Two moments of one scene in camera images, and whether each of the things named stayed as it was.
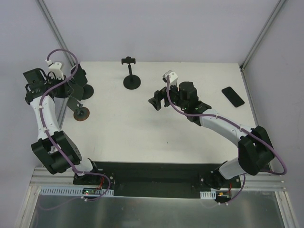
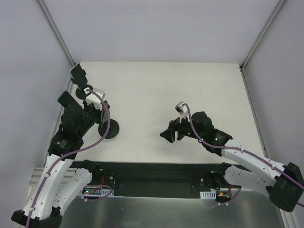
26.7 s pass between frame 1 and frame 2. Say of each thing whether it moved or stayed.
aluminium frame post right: stayed
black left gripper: moved
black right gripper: moved
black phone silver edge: stayed
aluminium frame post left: stayed
